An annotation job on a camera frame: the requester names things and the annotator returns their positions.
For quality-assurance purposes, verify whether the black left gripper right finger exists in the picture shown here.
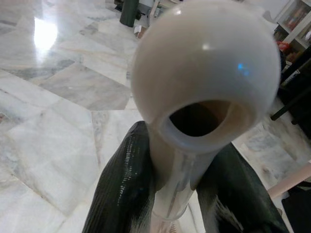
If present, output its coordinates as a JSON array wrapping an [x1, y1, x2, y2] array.
[[191, 143, 290, 233]]

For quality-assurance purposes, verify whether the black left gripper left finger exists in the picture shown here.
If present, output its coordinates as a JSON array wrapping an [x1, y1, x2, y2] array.
[[82, 120, 156, 233]]

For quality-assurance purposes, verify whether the black round floor appliance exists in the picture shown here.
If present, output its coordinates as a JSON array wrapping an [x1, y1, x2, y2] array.
[[271, 50, 311, 126]]

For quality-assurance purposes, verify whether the small cardboard box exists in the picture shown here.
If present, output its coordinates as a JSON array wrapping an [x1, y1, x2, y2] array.
[[134, 24, 147, 39]]

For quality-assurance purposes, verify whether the red bag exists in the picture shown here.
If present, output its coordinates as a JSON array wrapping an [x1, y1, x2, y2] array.
[[276, 40, 295, 53]]

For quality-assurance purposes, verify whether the dark green rolled mat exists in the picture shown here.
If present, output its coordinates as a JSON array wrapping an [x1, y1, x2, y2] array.
[[120, 0, 139, 27]]

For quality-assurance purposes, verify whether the white bookshelf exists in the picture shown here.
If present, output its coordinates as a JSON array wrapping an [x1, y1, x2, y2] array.
[[274, 0, 311, 50]]

